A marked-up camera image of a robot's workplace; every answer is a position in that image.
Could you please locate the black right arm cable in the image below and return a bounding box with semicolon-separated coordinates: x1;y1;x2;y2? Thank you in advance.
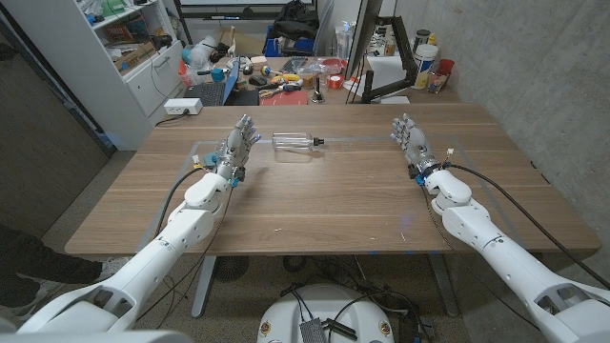
445;163;610;290

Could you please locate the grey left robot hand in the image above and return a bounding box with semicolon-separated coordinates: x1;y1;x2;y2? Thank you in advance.
213;112;262;183

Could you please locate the white power strip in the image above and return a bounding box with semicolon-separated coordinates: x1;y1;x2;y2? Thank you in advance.
163;97;204;116

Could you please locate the white shelf cabinet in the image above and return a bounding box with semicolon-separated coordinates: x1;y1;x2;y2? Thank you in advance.
0;0;187;151

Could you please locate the clear plastic dispenser bottle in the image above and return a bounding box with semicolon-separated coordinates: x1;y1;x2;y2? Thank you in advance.
271;131;326;152

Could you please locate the black backpack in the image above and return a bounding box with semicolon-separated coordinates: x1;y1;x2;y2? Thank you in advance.
262;0;320;42

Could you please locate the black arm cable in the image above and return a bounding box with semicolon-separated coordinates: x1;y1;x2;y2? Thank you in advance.
445;163;610;290
152;165;206;239

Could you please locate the black laptop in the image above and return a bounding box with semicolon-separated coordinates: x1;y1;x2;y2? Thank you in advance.
183;59;242;107

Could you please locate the grey metal table leg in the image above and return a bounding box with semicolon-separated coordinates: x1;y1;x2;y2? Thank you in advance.
191;255;218;319
427;252;460;318

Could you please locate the dark capped bottle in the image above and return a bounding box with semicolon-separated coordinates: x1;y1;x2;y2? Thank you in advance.
414;29;432;53

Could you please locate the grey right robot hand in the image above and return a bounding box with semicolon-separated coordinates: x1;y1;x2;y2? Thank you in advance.
390;112;442;180

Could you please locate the red cutting mat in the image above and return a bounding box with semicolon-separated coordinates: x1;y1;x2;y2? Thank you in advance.
259;90;310;107

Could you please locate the white labelled canister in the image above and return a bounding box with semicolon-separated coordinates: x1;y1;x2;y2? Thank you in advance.
412;43;439;91

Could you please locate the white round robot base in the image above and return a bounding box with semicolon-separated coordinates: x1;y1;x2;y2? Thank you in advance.
256;284;396;343

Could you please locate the white paper sheet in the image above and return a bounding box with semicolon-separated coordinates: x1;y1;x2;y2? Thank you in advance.
365;55;411;92

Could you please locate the black computer monitor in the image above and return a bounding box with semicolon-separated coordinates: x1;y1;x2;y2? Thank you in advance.
343;0;384;80

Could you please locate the black round floor fan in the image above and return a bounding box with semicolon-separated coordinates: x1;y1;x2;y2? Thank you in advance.
213;255;251;283

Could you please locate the grey perforated block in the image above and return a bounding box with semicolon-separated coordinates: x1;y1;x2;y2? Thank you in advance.
298;317;330;343

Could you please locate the red cup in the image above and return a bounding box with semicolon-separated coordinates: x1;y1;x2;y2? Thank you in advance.
427;58;456;94

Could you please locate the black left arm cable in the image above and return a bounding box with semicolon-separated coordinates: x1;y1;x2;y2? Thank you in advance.
152;165;206;239

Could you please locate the red bowl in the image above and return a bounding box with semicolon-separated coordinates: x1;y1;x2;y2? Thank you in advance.
321;57;349;75

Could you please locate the white sneaker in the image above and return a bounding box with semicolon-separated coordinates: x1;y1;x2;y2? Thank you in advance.
98;256;131;281

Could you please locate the cardboard box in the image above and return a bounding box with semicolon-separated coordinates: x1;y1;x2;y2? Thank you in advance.
112;41;158;75

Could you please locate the blue storage bin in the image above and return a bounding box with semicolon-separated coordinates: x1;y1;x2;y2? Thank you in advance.
264;37;315;58

